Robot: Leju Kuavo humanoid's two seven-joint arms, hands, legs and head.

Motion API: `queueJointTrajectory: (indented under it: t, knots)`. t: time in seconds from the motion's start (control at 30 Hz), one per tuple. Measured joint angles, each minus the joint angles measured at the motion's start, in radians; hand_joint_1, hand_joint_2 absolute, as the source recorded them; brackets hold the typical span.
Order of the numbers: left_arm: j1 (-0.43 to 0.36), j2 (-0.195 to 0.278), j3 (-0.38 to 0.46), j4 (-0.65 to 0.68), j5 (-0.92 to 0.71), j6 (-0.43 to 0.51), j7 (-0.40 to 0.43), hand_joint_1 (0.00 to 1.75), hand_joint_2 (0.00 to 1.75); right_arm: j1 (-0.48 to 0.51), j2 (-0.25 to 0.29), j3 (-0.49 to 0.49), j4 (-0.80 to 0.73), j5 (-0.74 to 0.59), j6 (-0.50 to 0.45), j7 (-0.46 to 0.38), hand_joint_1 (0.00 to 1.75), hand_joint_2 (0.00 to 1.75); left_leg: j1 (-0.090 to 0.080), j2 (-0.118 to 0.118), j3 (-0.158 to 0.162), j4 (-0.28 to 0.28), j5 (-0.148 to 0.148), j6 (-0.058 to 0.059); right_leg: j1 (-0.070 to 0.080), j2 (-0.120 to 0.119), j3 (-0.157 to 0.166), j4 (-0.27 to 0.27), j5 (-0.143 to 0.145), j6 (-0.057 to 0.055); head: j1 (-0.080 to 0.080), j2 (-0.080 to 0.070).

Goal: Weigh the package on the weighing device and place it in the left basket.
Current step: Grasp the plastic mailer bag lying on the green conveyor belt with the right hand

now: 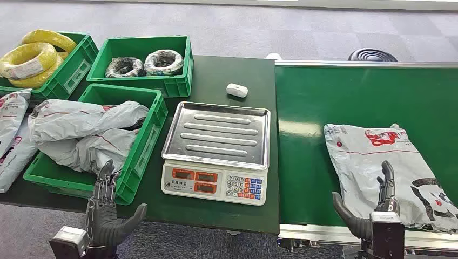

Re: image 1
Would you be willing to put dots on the crumpled grey package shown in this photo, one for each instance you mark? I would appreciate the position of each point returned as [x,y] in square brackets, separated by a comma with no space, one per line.
[93,148]
[82,118]

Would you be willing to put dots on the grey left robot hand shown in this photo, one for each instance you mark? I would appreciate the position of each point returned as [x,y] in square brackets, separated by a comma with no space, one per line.
[103,221]

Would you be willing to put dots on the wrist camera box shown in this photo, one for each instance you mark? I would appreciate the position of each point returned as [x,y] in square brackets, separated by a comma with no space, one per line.
[388,232]
[69,241]

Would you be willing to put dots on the white electronic weighing scale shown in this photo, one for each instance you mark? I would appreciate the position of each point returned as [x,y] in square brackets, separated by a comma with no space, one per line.
[218,143]

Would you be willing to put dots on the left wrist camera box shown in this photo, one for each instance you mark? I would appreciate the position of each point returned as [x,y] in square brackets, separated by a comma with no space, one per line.
[69,241]

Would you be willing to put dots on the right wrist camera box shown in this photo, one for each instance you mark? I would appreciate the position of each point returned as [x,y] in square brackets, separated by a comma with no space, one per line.
[388,232]

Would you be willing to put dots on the white package with red print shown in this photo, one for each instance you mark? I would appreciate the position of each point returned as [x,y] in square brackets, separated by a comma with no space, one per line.
[10,114]
[12,161]

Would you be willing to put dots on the green conveyor belt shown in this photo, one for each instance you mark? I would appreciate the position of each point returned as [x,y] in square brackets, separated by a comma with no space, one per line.
[322,143]

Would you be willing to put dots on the green bin holding packages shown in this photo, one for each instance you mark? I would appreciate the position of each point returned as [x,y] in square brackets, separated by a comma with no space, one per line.
[143,150]

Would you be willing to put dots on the small white round object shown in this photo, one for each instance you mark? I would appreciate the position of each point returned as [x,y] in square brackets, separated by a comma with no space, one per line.
[273,56]

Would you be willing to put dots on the grey package with black print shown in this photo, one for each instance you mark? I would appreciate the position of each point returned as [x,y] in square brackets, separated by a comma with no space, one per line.
[372,161]

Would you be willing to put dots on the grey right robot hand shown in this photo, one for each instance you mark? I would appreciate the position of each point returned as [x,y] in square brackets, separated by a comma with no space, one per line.
[386,186]

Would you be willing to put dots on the small white oval device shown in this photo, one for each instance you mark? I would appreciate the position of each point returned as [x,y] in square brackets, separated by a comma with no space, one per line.
[237,90]

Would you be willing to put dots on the green bin holding yellow coils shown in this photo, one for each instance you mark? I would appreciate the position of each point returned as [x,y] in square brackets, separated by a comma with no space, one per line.
[71,75]

